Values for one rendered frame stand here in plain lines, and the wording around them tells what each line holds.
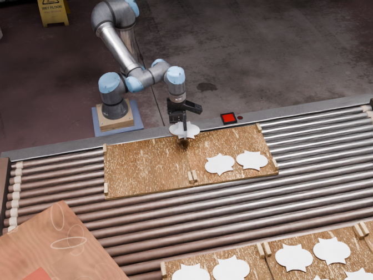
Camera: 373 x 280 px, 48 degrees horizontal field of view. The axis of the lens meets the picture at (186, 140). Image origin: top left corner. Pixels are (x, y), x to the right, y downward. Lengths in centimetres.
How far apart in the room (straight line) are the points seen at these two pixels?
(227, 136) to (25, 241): 108
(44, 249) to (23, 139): 221
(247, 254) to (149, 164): 66
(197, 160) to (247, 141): 29
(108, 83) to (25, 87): 229
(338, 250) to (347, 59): 312
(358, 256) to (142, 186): 96
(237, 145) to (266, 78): 216
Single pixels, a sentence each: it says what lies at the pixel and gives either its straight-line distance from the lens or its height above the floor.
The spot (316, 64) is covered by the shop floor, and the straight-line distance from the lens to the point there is 455.
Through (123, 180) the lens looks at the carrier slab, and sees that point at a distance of 203.
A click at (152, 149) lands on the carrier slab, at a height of 94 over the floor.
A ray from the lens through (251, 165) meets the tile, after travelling 205.
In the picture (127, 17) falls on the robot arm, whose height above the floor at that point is 149.
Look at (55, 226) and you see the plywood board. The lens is 181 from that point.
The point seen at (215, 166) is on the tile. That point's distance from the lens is 204.
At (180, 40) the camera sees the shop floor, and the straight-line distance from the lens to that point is 484.
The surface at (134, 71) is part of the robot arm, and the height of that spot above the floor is 140.
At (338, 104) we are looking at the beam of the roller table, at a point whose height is 92.
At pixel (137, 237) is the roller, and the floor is 91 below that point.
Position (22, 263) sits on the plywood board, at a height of 104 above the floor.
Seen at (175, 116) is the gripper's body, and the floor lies 118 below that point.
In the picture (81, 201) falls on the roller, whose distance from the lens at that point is 202.
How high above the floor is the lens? 244
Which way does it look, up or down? 44 degrees down
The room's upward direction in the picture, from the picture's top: 3 degrees counter-clockwise
